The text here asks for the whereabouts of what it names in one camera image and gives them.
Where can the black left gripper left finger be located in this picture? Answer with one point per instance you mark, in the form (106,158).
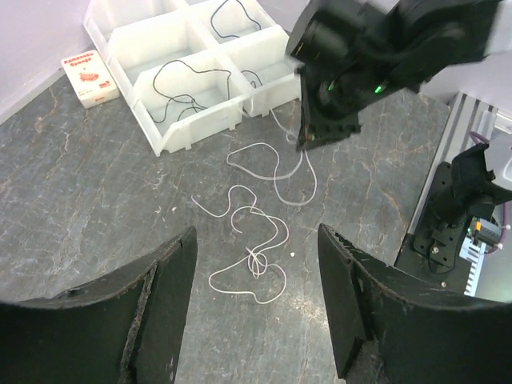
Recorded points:
(124,327)

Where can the white plastic compartment tray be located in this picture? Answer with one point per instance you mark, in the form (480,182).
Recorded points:
(190,69)

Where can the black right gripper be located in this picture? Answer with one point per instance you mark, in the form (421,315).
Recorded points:
(321,122)

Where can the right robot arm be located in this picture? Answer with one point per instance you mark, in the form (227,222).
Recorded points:
(352,54)

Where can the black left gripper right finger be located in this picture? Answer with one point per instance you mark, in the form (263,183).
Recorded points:
(424,334)

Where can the small red white box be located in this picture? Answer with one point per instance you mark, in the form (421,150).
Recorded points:
(90,78)

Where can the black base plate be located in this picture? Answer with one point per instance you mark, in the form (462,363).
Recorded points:
(431,252)

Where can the white slotted cable duct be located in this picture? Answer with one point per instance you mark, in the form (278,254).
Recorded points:
(475,255)

